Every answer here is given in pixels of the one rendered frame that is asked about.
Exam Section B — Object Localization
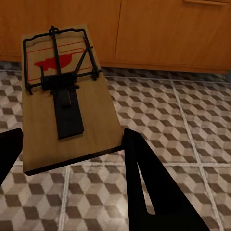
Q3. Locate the mousetrap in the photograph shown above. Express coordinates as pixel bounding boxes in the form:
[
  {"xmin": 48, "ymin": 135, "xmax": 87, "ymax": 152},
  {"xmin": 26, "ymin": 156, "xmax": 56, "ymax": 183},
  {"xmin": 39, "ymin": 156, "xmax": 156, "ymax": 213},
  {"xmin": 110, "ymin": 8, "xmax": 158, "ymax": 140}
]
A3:
[{"xmin": 21, "ymin": 24, "xmax": 125, "ymax": 176}]

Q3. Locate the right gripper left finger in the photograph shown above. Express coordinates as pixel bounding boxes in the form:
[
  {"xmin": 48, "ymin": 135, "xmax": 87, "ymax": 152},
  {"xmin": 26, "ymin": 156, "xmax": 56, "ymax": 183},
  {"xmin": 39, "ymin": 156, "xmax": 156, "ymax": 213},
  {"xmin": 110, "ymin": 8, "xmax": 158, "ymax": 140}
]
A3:
[{"xmin": 0, "ymin": 128, "xmax": 24, "ymax": 186}]

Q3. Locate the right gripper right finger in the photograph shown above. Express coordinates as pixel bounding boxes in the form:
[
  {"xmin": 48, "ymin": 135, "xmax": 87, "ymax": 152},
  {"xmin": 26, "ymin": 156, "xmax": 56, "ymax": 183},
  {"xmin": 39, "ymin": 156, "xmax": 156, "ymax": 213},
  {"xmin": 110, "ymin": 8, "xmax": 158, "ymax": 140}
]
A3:
[{"xmin": 124, "ymin": 128, "xmax": 210, "ymax": 231}]

